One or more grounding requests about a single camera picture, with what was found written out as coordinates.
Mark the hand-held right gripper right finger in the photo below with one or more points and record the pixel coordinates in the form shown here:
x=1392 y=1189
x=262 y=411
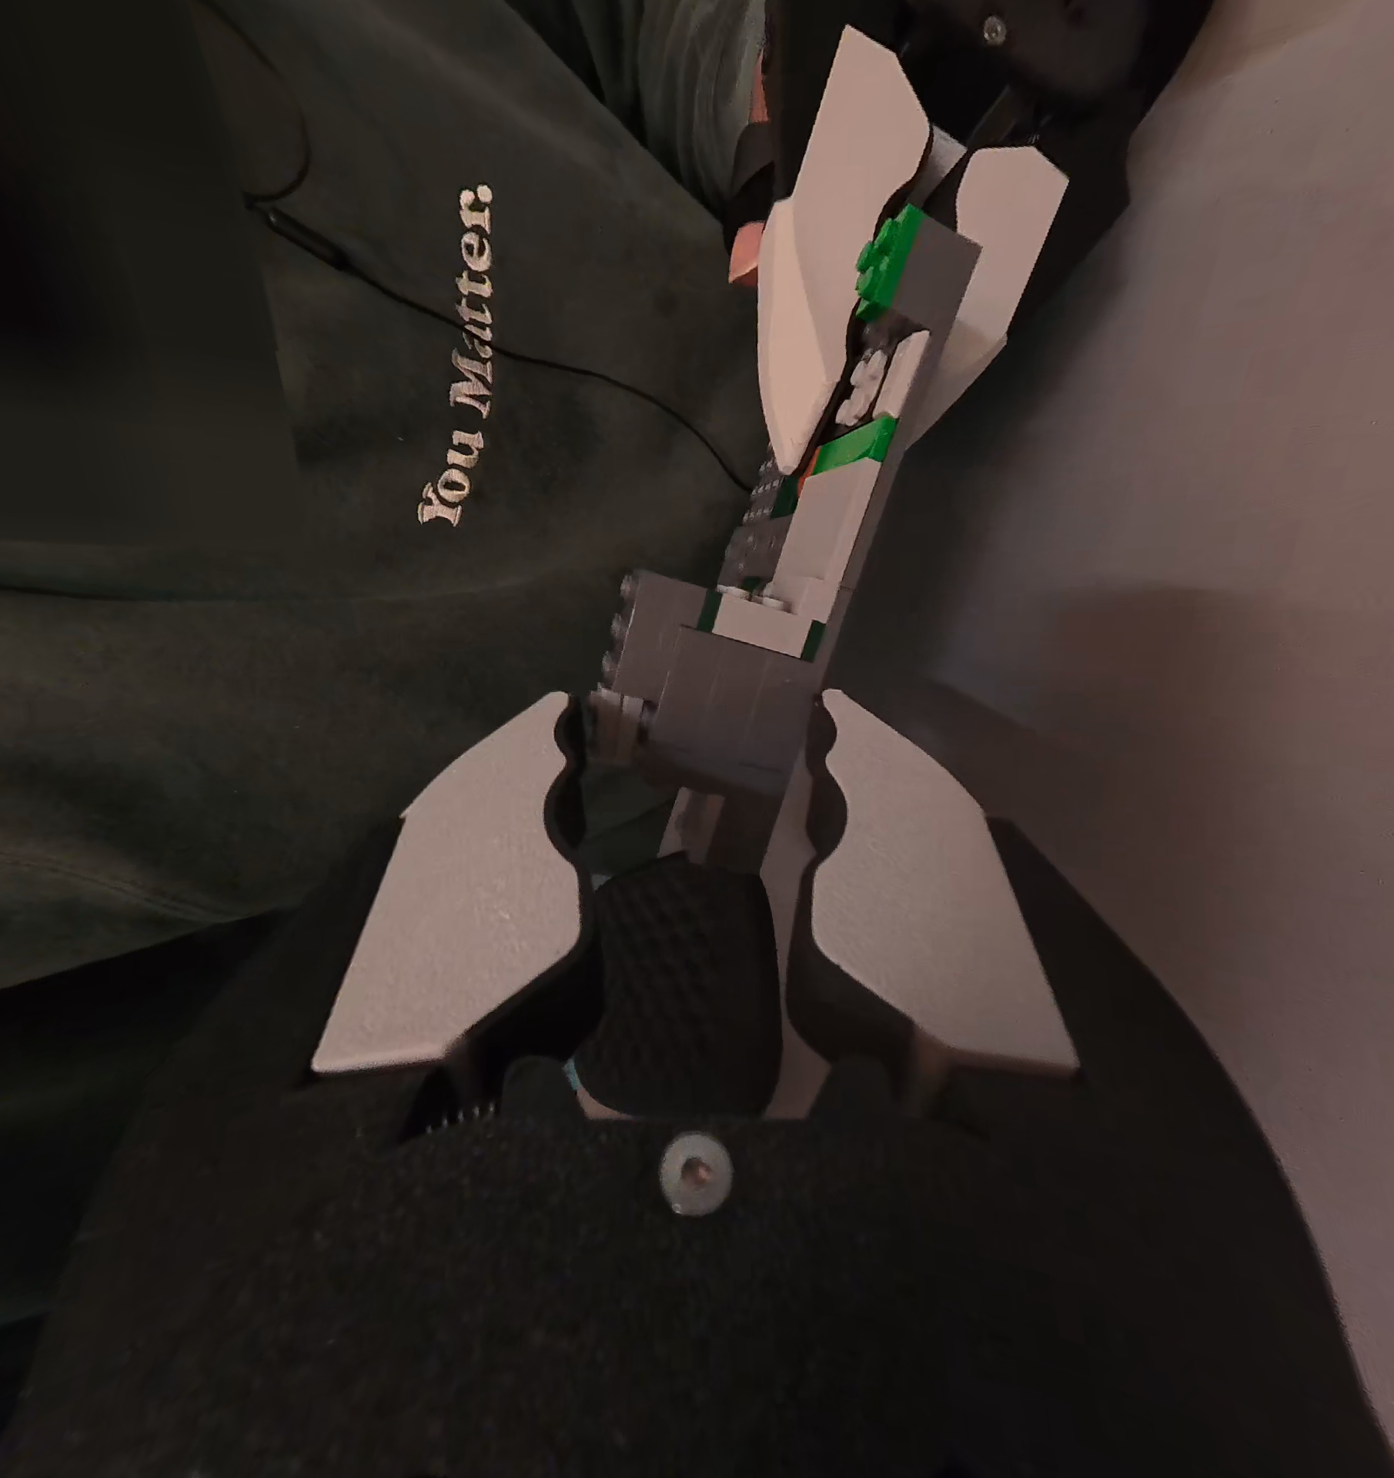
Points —
x=938 y=935

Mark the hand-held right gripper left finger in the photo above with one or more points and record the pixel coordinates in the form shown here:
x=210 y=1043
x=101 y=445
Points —
x=467 y=924

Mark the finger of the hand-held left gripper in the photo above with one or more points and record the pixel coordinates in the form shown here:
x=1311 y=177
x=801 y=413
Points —
x=1003 y=240
x=821 y=253

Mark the grey brick baseplate model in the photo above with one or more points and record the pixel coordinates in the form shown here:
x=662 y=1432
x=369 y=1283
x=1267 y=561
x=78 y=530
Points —
x=745 y=701

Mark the person's left hand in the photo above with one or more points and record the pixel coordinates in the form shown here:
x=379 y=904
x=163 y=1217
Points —
x=750 y=263

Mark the black chair armrest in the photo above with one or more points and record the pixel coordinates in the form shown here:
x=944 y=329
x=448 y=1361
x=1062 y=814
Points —
x=688 y=983

